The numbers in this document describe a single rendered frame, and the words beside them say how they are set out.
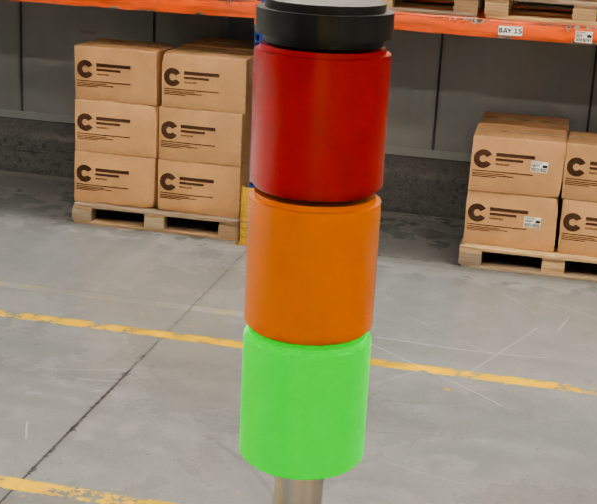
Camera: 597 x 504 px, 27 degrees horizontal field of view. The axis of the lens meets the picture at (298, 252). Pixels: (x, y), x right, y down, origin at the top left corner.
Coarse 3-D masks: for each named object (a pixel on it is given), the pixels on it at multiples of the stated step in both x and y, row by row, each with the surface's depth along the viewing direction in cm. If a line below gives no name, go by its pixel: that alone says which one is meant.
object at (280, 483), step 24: (288, 0) 44; (312, 0) 45; (336, 0) 45; (360, 0) 46; (264, 24) 44; (288, 24) 43; (312, 24) 43; (336, 24) 43; (360, 24) 43; (384, 24) 44; (312, 48) 43; (336, 48) 43; (360, 48) 44; (288, 480) 50; (312, 480) 50
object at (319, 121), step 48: (288, 48) 44; (384, 48) 45; (288, 96) 44; (336, 96) 44; (384, 96) 45; (288, 144) 44; (336, 144) 44; (384, 144) 46; (288, 192) 45; (336, 192) 45
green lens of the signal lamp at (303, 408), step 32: (256, 352) 47; (288, 352) 47; (320, 352) 47; (352, 352) 47; (256, 384) 48; (288, 384) 47; (320, 384) 47; (352, 384) 47; (256, 416) 48; (288, 416) 47; (320, 416) 47; (352, 416) 48; (256, 448) 48; (288, 448) 48; (320, 448) 48; (352, 448) 48
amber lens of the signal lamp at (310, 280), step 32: (256, 192) 47; (256, 224) 46; (288, 224) 45; (320, 224) 45; (352, 224) 45; (256, 256) 46; (288, 256) 45; (320, 256) 45; (352, 256) 46; (256, 288) 47; (288, 288) 46; (320, 288) 46; (352, 288) 46; (256, 320) 47; (288, 320) 46; (320, 320) 46; (352, 320) 47
